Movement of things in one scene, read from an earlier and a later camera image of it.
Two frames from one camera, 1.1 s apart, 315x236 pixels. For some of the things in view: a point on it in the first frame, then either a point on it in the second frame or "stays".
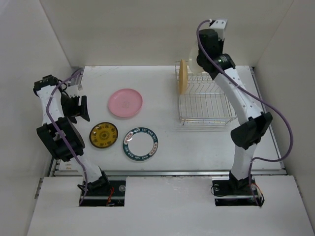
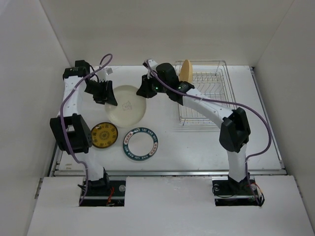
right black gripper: [220, 44] to [144, 90]
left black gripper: [81, 110] to [107, 96]
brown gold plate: [103, 134] stays
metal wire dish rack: [204, 103] stays
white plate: [193, 66] to [131, 107]
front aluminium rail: [167, 173] stays
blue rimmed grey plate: [140, 143] stays
